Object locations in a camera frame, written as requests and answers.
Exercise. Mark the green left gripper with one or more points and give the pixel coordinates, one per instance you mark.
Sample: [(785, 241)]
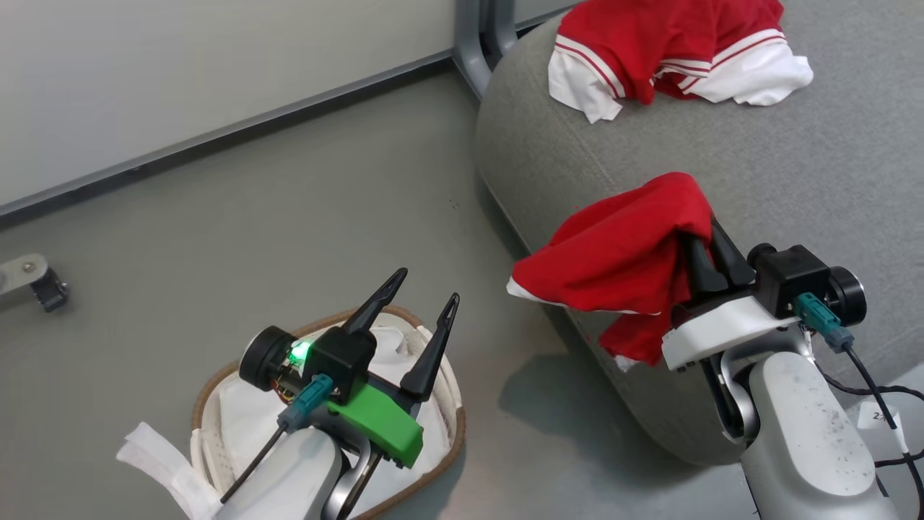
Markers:
[(375, 422)]

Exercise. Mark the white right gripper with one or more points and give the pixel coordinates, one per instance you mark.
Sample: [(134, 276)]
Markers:
[(722, 328)]

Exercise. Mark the red garment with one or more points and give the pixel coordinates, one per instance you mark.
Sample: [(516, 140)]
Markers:
[(621, 253)]

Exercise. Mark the light grey fabric sofa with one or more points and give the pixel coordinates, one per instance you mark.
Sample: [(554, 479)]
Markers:
[(794, 166)]

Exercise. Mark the white laundry basket brown rim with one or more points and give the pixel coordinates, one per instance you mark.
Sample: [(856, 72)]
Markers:
[(238, 412)]

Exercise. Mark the red and white striped shirt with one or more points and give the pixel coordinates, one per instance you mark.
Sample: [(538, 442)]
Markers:
[(650, 36)]

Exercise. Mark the dark grey baseboard strip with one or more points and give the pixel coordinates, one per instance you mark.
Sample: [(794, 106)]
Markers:
[(216, 137)]

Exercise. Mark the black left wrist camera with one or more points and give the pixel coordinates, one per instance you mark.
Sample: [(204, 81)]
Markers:
[(346, 357)]

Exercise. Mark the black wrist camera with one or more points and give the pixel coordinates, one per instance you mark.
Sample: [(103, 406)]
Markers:
[(346, 357), (794, 278)]

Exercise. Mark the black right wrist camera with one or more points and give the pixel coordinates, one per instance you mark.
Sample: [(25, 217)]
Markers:
[(794, 278)]

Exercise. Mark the grey metal frame post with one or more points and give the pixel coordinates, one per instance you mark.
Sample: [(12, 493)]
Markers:
[(473, 43)]

